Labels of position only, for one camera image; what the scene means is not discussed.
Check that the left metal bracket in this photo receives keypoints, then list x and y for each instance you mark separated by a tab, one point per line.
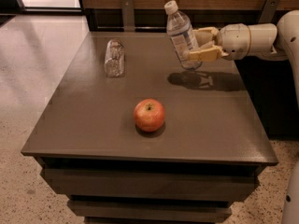
128	15

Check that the red apple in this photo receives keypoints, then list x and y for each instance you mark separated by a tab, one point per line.
149	115

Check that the wooden wall counter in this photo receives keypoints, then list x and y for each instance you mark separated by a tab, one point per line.
150	15

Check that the blue label plastic bottle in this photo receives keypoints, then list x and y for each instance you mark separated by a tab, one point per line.
180	31

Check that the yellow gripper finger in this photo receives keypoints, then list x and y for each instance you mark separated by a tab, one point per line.
207	55
206	35

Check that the metal bracket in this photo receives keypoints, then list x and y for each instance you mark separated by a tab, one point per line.
128	15
268	11

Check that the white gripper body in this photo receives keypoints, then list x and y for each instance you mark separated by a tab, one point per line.
234	41

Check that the grey drawer cabinet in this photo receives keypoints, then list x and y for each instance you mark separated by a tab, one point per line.
159	145

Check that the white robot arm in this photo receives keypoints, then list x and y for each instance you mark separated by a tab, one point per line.
276	201

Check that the right metal bracket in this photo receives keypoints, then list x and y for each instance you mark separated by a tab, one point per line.
268	11

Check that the clear plastic bottle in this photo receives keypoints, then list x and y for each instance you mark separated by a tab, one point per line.
114	59

